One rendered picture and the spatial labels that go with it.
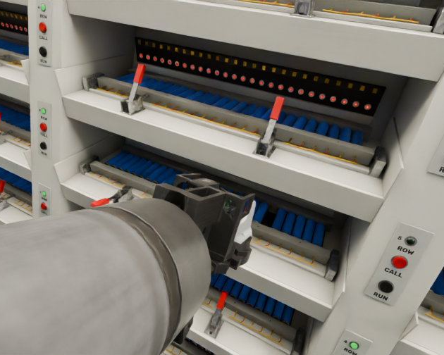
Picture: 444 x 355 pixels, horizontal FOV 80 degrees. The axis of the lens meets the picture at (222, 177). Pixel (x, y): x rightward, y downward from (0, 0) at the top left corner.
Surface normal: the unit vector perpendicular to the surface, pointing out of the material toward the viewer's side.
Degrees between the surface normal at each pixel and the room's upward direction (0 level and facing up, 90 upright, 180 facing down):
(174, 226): 31
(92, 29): 90
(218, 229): 78
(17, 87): 108
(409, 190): 90
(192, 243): 45
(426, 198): 90
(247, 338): 18
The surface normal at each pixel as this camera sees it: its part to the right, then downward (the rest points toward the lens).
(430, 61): -0.43, 0.50
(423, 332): 0.09, -0.80
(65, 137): 0.90, 0.32
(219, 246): -0.33, 0.04
